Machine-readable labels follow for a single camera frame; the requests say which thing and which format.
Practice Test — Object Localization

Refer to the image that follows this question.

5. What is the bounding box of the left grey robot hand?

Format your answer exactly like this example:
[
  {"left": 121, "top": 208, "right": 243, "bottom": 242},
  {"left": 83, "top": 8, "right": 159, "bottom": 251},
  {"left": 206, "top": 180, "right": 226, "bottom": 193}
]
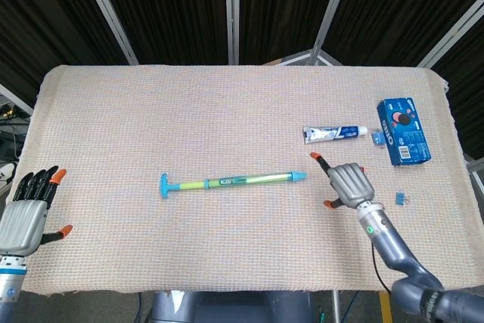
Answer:
[{"left": 0, "top": 166, "right": 73, "bottom": 258}]

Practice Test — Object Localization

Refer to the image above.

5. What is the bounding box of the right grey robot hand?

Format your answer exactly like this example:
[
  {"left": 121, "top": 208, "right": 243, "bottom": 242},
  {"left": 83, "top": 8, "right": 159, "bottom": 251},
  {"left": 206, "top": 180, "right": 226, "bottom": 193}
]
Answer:
[{"left": 309, "top": 151, "right": 376, "bottom": 211}]

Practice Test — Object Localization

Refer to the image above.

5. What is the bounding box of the green blue water pump toy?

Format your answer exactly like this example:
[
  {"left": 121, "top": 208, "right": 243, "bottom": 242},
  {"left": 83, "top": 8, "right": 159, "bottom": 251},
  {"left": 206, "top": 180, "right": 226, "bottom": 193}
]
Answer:
[{"left": 158, "top": 170, "right": 308, "bottom": 200}]

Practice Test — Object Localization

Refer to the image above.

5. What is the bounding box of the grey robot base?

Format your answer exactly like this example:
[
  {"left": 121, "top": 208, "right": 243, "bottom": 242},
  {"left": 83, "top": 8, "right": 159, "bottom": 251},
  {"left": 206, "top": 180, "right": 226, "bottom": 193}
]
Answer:
[{"left": 150, "top": 290, "right": 313, "bottom": 323}]

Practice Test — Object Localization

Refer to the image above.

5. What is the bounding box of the white shoe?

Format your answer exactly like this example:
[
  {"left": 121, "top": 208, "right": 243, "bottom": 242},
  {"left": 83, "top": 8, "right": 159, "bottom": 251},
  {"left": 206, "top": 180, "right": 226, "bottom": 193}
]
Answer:
[{"left": 0, "top": 162, "right": 18, "bottom": 188}]

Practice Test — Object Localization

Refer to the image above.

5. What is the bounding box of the white blue toothpaste tube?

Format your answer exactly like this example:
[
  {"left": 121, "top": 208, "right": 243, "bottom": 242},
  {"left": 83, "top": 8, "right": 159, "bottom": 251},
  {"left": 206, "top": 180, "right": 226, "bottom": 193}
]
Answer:
[{"left": 302, "top": 125, "right": 368, "bottom": 145}]

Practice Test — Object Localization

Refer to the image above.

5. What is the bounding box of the blue Oreo cookie box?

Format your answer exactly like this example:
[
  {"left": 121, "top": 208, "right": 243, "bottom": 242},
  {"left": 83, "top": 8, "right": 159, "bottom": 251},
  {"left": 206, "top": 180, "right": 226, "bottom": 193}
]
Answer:
[{"left": 377, "top": 98, "right": 432, "bottom": 167}]

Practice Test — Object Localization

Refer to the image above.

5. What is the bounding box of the metal table leg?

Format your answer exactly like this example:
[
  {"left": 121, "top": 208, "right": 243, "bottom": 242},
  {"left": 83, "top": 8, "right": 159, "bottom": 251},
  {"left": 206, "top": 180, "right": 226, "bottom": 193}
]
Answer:
[{"left": 330, "top": 290, "right": 340, "bottom": 323}]

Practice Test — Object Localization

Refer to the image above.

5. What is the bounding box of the beige woven tablecloth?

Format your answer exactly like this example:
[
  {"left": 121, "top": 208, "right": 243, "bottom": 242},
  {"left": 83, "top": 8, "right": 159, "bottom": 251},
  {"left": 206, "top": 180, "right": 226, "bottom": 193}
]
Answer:
[{"left": 7, "top": 64, "right": 484, "bottom": 296}]

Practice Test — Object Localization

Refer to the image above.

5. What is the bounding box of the dark screen panel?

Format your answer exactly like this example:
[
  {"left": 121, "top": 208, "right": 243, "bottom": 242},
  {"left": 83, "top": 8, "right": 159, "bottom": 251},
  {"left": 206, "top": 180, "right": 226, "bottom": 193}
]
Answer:
[
  {"left": 430, "top": 12, "right": 484, "bottom": 161},
  {"left": 321, "top": 0, "right": 484, "bottom": 69},
  {"left": 90, "top": 0, "right": 232, "bottom": 66},
  {"left": 0, "top": 0, "right": 129, "bottom": 97},
  {"left": 238, "top": 0, "right": 347, "bottom": 65}
]

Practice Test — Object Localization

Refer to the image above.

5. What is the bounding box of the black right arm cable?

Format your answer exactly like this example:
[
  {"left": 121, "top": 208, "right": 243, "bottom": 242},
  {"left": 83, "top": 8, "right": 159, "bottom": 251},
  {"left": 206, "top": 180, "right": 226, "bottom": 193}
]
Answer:
[{"left": 370, "top": 243, "right": 392, "bottom": 293}]

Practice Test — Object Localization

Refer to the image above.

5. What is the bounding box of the white screen frame post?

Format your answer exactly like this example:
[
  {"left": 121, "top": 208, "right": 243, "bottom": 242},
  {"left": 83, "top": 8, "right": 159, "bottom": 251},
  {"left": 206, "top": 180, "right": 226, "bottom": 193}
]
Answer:
[
  {"left": 417, "top": 0, "right": 484, "bottom": 70},
  {"left": 74, "top": 0, "right": 140, "bottom": 66},
  {"left": 228, "top": 0, "right": 241, "bottom": 66},
  {"left": 279, "top": 0, "right": 356, "bottom": 67},
  {"left": 0, "top": 83, "right": 35, "bottom": 116}
]

